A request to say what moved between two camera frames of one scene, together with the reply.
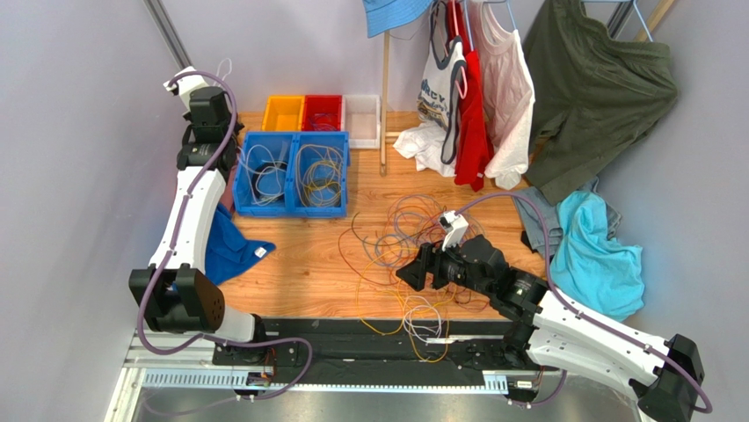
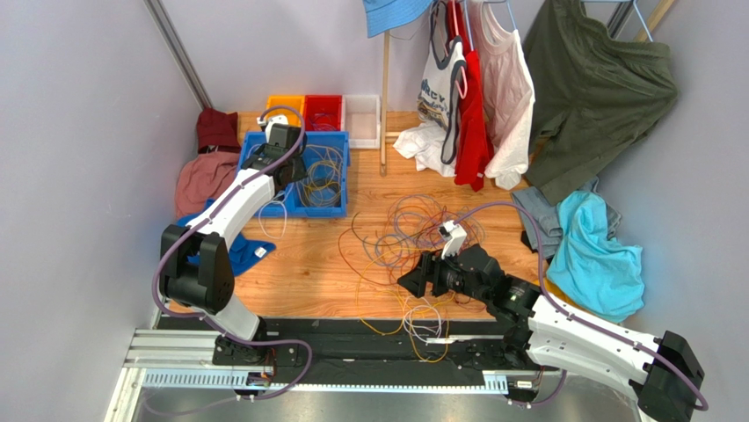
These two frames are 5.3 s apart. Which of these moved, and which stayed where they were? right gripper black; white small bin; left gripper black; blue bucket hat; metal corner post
Moved: left gripper black
Stayed: white small bin; blue bucket hat; right gripper black; metal corner post
